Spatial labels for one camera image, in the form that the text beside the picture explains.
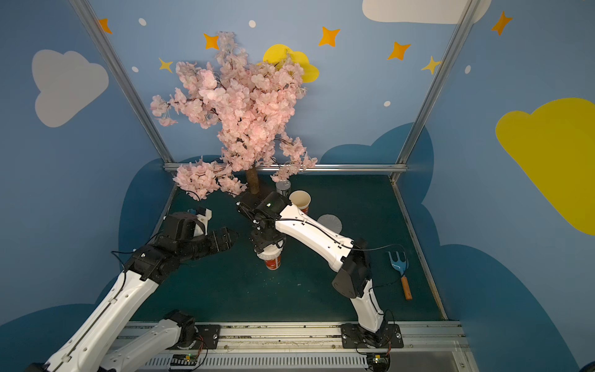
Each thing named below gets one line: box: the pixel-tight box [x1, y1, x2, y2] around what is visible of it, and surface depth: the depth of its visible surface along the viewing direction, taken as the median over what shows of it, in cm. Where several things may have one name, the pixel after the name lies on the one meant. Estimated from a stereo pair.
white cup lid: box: [257, 243, 284, 261], surface depth 78 cm
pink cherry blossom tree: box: [150, 31, 318, 202], surface depth 77 cm
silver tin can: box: [275, 179, 292, 197], surface depth 113 cm
